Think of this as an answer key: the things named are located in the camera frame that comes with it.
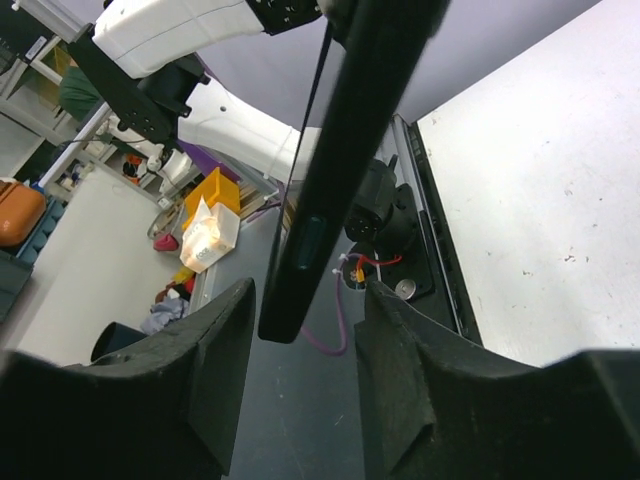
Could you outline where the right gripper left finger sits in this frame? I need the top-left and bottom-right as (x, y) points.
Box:
(1, 279), (256, 479)

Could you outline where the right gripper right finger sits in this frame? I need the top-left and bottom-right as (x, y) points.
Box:
(355, 281), (639, 479)

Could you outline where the black phone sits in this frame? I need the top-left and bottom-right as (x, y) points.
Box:
(258, 1), (449, 344)

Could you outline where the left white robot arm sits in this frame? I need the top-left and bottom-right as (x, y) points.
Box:
(69, 1), (324, 183)

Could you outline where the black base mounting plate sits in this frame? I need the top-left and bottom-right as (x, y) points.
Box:
(344, 114), (484, 346)

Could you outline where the pink small object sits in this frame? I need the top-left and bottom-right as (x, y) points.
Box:
(153, 233), (180, 253)

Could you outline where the white tissue box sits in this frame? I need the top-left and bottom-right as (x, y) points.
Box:
(180, 198), (241, 274)

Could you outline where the yellow storage bin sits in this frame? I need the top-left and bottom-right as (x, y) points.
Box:
(182, 167), (241, 231)

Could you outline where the orange container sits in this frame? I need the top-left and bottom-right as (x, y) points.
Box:
(0, 181), (46, 248)

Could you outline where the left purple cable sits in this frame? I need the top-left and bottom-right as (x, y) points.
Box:
(244, 179), (366, 357)

